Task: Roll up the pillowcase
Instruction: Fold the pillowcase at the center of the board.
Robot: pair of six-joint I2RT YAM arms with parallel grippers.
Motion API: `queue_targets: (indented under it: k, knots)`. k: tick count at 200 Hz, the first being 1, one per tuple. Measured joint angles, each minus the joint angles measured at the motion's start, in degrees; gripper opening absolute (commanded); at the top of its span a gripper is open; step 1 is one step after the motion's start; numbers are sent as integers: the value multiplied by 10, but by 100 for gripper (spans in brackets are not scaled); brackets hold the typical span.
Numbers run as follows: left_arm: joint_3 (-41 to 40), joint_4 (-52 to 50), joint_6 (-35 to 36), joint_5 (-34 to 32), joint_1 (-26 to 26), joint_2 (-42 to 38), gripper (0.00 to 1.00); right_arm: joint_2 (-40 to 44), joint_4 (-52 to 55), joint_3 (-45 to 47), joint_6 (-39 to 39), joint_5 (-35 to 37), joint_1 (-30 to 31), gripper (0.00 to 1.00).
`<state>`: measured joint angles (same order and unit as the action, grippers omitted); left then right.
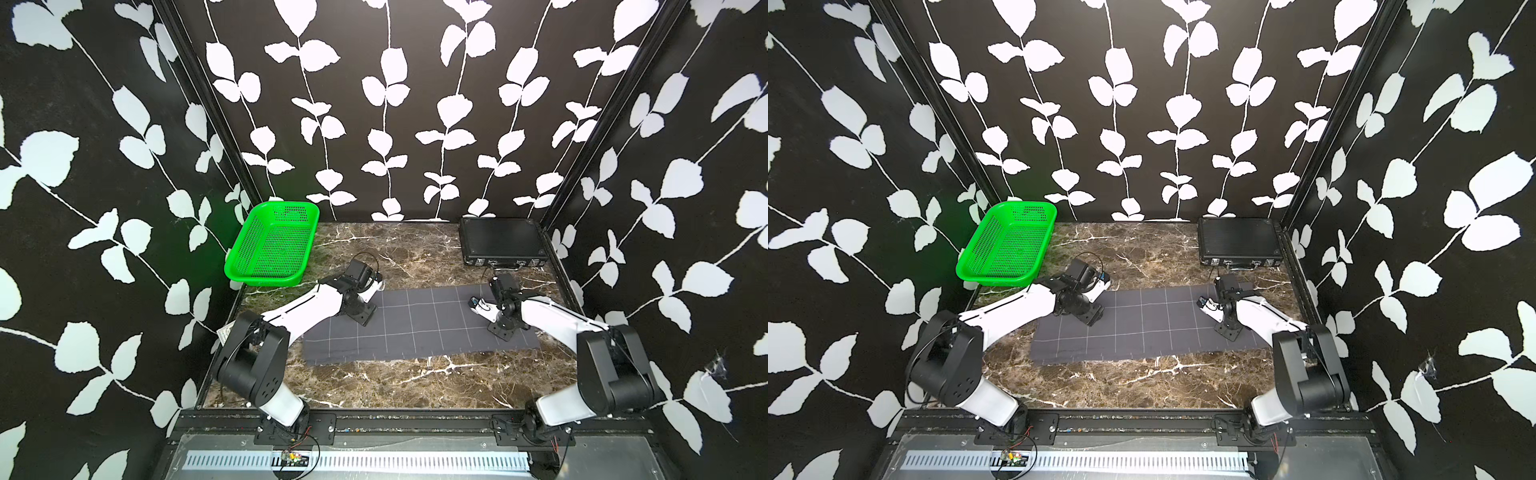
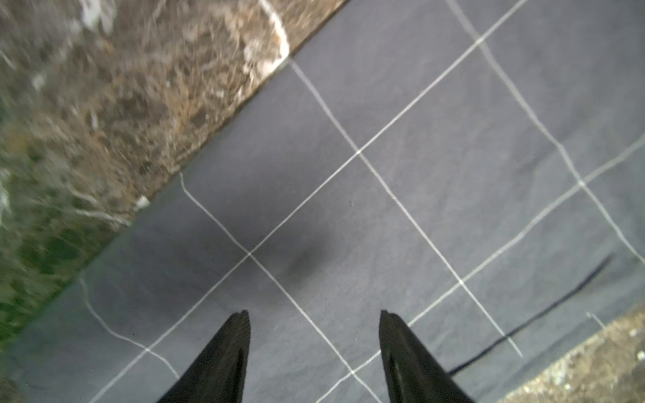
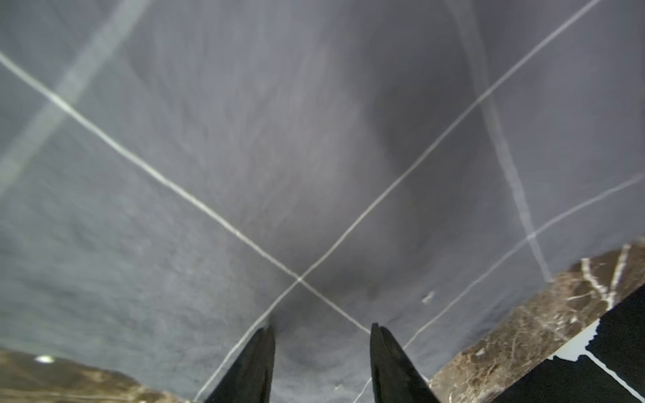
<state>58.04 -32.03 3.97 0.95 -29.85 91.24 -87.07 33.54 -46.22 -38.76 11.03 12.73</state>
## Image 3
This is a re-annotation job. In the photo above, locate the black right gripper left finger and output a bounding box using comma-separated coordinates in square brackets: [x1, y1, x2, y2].
[206, 326, 275, 403]

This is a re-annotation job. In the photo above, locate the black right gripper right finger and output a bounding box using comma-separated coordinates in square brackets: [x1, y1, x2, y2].
[370, 322, 439, 403]

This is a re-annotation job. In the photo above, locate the grey checked pillowcase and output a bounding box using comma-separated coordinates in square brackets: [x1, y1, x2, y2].
[1, 1, 644, 402]

